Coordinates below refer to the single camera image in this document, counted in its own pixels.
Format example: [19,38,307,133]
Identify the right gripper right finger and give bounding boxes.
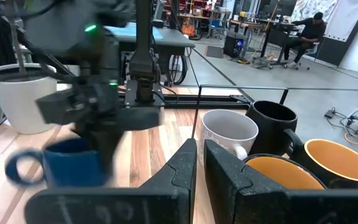
[203,139,288,224]

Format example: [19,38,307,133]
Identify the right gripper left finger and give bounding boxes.
[140,138,198,224]

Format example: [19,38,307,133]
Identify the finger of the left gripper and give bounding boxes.
[73,126,101,141]
[99,132,124,180]

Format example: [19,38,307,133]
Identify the blue mug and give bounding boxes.
[4,136,111,189]

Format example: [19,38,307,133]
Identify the gray mug white handle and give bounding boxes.
[197,108,259,166]

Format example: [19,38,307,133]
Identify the yellow mug dark rim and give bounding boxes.
[243,153,326,190]

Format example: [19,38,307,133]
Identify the black mug dark inside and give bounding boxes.
[244,100,298,156]

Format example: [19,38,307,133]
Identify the black mug yellow inside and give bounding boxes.
[283,128,358,190]

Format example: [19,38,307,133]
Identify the white plant pot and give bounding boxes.
[0,63,58,135]

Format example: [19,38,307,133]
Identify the blue sheet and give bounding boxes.
[104,22,164,40]

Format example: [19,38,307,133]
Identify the gray desk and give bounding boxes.
[104,21,196,77]

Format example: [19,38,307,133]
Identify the orange bag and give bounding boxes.
[181,18,197,39]

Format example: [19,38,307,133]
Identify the gray floor mat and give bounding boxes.
[204,45,225,60]

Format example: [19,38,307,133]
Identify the black power adapter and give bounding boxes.
[323,107,339,120]

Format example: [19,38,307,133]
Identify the black computer tower blue light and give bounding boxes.
[223,32,249,60]

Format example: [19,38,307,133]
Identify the white office chair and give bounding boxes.
[293,42,320,71]

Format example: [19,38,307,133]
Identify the dark background work desk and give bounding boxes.
[227,17,295,70]

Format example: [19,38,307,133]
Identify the person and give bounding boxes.
[283,11,328,68]

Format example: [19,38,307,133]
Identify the white hanging curtain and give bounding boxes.
[323,0,358,43]

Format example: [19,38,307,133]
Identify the coiled black cables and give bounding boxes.
[167,54,189,86]

